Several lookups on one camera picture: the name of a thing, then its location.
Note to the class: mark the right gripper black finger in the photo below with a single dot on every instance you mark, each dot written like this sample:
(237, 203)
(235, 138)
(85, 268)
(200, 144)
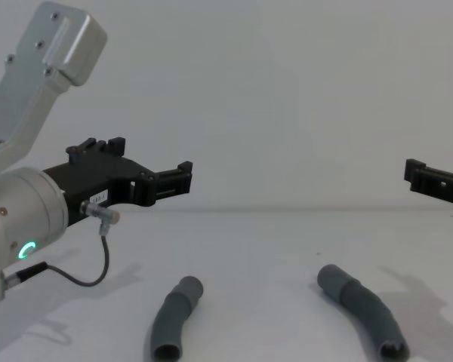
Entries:
(438, 184)

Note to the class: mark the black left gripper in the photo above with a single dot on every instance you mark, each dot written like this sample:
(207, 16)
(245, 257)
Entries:
(98, 177)

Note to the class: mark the white table cloth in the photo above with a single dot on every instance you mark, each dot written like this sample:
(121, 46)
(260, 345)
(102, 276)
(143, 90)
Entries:
(256, 256)

